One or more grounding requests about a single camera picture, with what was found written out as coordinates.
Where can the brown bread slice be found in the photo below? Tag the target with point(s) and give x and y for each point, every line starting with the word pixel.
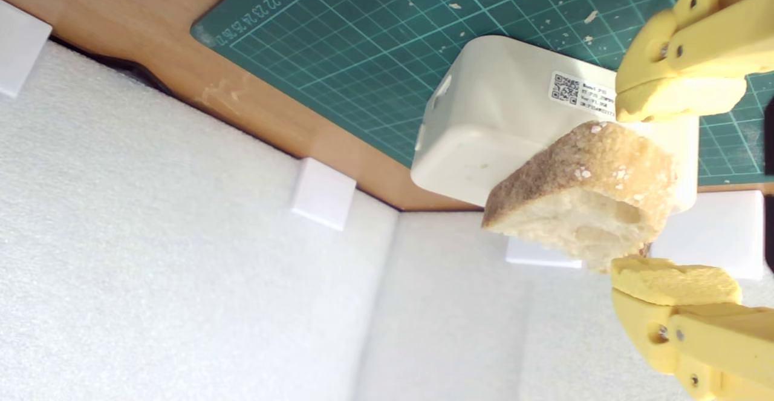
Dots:
pixel 574 207

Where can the white wall clip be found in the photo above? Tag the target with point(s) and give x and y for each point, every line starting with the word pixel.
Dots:
pixel 18 44
pixel 323 194

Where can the green cutting mat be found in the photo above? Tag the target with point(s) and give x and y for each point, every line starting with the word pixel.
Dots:
pixel 363 44

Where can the white block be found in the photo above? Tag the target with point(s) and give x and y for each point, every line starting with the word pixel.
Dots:
pixel 484 117

